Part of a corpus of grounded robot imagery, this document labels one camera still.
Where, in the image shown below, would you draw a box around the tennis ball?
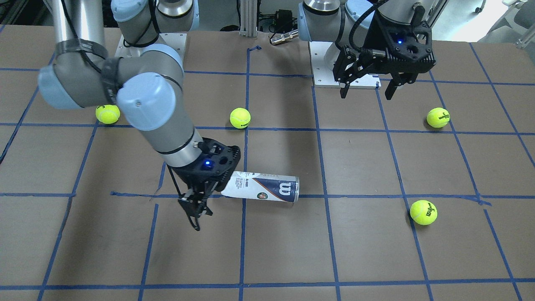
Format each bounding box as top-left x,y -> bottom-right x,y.
95,105 -> 120,125
426,108 -> 450,128
410,200 -> 438,225
229,108 -> 252,129

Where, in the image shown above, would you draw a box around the tennis ball centre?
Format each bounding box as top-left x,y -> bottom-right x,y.
229,108 -> 252,129

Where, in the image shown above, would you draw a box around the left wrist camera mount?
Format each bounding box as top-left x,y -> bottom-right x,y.
362,15 -> 436,74

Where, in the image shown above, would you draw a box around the aluminium frame post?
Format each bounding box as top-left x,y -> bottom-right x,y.
238,0 -> 259,38

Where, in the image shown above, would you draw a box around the brown paper table mat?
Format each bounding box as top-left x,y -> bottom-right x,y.
1,26 -> 534,301

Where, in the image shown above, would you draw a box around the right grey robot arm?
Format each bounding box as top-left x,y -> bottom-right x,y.
38,0 -> 240,230

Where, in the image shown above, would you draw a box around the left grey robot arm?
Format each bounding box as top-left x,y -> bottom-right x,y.
298,0 -> 436,100

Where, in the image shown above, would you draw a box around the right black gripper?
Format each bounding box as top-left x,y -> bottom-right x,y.
167,165 -> 230,231

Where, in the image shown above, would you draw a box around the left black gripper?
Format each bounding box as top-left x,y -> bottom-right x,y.
333,45 -> 418,100

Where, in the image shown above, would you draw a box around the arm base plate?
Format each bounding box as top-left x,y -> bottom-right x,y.
113,33 -> 187,58
309,41 -> 382,89

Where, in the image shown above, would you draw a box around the silver metal connector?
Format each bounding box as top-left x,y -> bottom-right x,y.
270,29 -> 299,46

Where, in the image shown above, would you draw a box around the clear tennis ball can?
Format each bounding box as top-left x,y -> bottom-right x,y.
221,171 -> 300,203

